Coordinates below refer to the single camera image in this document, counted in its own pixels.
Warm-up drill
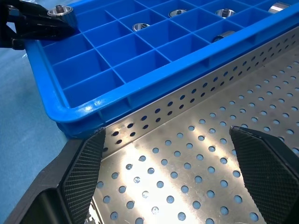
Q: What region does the blue plastic table cover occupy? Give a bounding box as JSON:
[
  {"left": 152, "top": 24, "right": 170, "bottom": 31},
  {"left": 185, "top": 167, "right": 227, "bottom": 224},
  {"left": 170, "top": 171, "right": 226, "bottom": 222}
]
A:
[{"left": 0, "top": 45, "right": 71, "bottom": 224}]

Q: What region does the silver metal roller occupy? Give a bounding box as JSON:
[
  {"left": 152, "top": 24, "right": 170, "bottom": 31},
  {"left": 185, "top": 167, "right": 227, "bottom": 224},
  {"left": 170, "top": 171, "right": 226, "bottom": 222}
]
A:
[
  {"left": 168, "top": 8, "right": 189, "bottom": 18},
  {"left": 268, "top": 1, "right": 292, "bottom": 14},
  {"left": 132, "top": 22, "right": 150, "bottom": 32},
  {"left": 46, "top": 6, "right": 78, "bottom": 30},
  {"left": 214, "top": 8, "right": 236, "bottom": 19},
  {"left": 212, "top": 30, "right": 237, "bottom": 44}
]

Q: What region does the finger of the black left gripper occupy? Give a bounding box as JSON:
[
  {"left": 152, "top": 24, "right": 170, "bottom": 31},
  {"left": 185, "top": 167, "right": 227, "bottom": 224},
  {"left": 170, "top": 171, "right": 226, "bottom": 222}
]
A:
[
  {"left": 15, "top": 9, "right": 75, "bottom": 41},
  {"left": 20, "top": 0, "right": 51, "bottom": 14}
]

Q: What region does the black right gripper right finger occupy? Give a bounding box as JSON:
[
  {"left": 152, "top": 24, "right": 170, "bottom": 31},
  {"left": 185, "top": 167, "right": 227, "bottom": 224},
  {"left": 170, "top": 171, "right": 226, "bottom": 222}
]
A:
[{"left": 230, "top": 126, "right": 299, "bottom": 224}]

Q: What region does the blue plastic compartment tray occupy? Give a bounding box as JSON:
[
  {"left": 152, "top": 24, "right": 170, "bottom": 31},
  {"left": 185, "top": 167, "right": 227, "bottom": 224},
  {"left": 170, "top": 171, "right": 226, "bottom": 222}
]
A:
[{"left": 24, "top": 0, "right": 299, "bottom": 139}]

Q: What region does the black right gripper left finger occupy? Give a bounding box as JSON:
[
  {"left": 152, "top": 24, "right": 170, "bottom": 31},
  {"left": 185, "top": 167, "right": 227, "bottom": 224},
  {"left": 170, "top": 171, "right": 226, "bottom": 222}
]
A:
[{"left": 4, "top": 127, "right": 106, "bottom": 224}]

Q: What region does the perforated steel tray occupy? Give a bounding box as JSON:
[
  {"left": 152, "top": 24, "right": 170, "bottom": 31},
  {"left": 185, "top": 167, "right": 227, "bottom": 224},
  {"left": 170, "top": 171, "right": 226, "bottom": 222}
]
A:
[{"left": 88, "top": 25, "right": 299, "bottom": 224}]

